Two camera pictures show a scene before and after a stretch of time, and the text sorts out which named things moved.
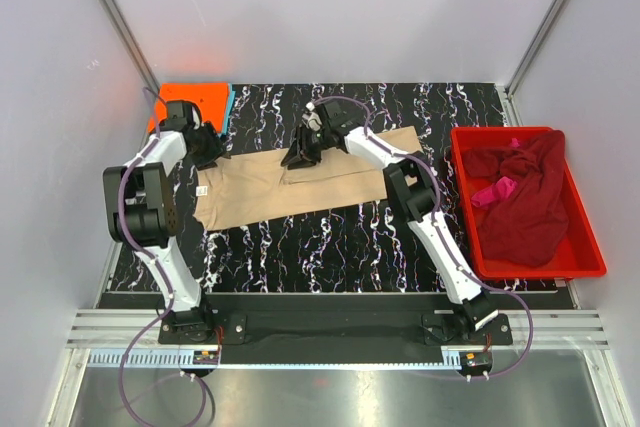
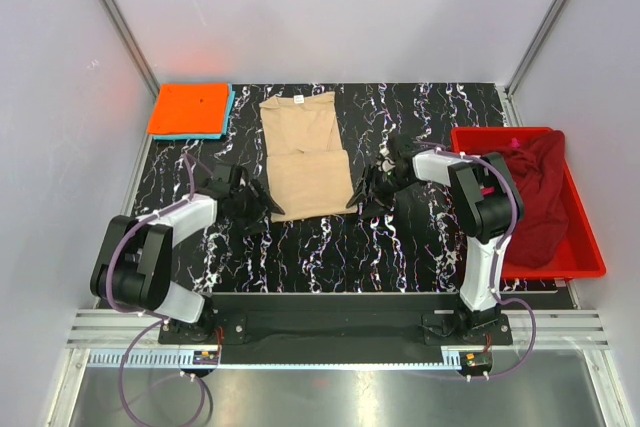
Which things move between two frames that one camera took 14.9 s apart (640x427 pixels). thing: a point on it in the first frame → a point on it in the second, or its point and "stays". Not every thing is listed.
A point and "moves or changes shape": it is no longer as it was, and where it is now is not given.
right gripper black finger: (294, 151) → (364, 189)
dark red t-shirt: (529, 225) stays
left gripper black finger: (205, 159) → (252, 219)
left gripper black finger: (217, 147) → (264, 195)
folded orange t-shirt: (210, 97) stays
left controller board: (202, 357) stays
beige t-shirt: (253, 188) moves or changes shape
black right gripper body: (306, 142) → (377, 188)
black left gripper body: (211, 145) → (248, 202)
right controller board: (476, 359) stays
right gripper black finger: (315, 152) → (379, 204)
